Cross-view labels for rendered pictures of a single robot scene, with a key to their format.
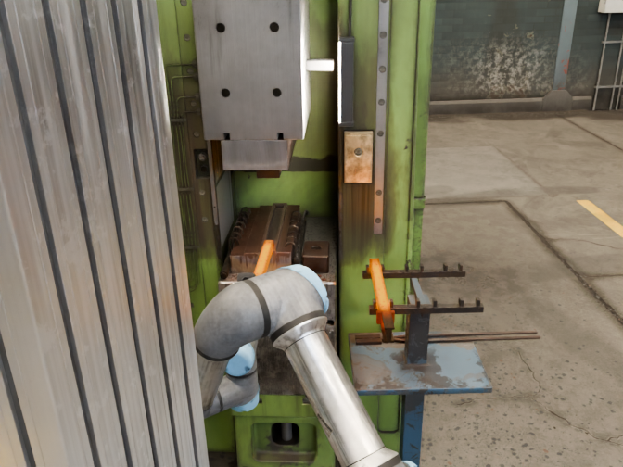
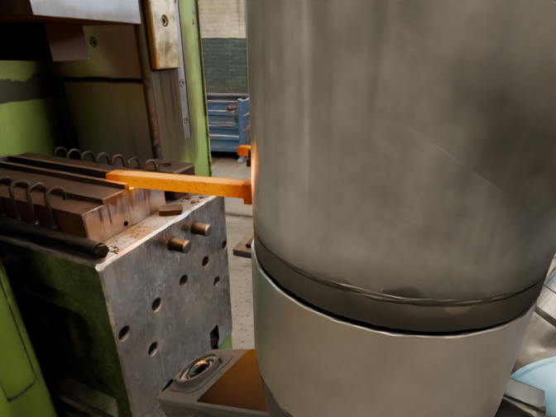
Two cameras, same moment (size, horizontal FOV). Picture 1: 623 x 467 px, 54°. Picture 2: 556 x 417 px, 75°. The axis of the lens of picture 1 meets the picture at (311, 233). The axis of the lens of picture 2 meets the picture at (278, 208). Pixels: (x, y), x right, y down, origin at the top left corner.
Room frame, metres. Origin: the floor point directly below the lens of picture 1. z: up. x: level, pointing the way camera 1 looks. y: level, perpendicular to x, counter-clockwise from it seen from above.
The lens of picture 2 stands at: (1.31, 0.66, 1.23)
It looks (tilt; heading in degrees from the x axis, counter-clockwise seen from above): 24 degrees down; 290
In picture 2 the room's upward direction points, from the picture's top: straight up
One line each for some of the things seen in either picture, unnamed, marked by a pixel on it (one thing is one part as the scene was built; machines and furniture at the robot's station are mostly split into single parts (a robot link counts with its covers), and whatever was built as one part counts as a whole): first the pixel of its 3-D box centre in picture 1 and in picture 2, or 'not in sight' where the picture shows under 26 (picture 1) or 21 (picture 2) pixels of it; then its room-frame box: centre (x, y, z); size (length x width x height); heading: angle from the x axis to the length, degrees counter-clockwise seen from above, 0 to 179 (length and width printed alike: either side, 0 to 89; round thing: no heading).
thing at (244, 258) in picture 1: (268, 235); (52, 189); (2.00, 0.15, 0.96); 0.42 x 0.20 x 0.09; 177
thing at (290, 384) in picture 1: (286, 298); (96, 280); (2.01, 0.10, 0.69); 0.56 x 0.38 x 0.45; 177
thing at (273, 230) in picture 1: (274, 226); (59, 170); (2.00, 0.13, 0.99); 0.42 x 0.05 x 0.01; 177
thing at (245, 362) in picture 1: (239, 351); not in sight; (1.22, 0.18, 1.01); 0.11 x 0.08 x 0.09; 177
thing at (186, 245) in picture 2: not in sight; (179, 245); (1.71, 0.14, 0.87); 0.04 x 0.03 x 0.03; 177
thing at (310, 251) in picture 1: (316, 257); (165, 178); (1.84, -0.01, 0.95); 0.12 x 0.08 x 0.06; 177
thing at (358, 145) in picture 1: (358, 157); (162, 31); (1.90, -0.16, 1.27); 0.09 x 0.02 x 0.17; 87
